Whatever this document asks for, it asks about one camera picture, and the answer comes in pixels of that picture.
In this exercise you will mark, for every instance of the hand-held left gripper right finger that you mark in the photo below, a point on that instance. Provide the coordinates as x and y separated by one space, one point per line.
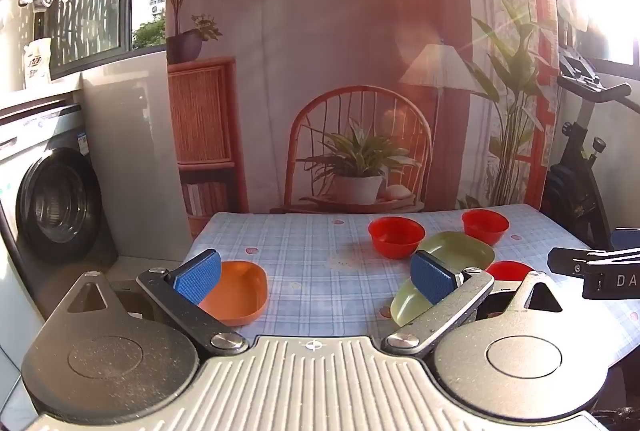
432 278

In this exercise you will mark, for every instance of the grey washing machine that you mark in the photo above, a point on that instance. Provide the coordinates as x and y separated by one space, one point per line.
50 211

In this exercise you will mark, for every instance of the blue plaid tablecloth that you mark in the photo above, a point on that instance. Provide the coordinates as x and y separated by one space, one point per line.
300 251

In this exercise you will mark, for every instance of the white detergent bag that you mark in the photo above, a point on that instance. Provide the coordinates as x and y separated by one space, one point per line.
39 63

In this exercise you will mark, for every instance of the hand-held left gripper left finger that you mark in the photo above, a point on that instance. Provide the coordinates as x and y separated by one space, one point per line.
197 278

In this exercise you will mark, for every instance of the black exercise bike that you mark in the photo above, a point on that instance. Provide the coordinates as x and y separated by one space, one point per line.
580 161

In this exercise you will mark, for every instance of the printed backdrop cloth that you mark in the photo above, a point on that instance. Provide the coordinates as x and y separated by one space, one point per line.
320 36

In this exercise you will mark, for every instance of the orange plate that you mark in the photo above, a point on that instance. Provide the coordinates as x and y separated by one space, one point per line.
240 291

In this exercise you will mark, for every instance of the red bowl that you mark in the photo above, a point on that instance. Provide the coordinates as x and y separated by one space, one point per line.
485 226
395 236
507 271

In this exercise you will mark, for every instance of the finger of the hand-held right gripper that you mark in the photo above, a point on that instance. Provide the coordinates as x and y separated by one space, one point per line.
627 238
567 261

